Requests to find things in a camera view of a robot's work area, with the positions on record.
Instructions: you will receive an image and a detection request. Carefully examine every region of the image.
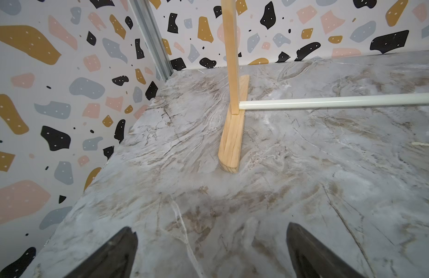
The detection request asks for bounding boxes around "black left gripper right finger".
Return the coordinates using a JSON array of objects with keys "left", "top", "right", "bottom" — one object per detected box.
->
[{"left": 286, "top": 222, "right": 362, "bottom": 278}]

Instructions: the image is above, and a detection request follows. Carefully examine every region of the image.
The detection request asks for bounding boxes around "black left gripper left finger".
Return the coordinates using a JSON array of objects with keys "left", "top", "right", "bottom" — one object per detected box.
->
[{"left": 67, "top": 227, "right": 138, "bottom": 278}]

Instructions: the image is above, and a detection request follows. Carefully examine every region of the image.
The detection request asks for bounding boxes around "wooden clothes rack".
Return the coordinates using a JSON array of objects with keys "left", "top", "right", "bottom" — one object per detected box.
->
[{"left": 218, "top": 1, "right": 429, "bottom": 173}]

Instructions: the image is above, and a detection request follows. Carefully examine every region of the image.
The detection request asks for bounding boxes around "aluminium corner profile left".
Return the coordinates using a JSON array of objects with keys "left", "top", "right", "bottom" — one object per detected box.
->
[{"left": 129, "top": 0, "right": 173, "bottom": 82}]

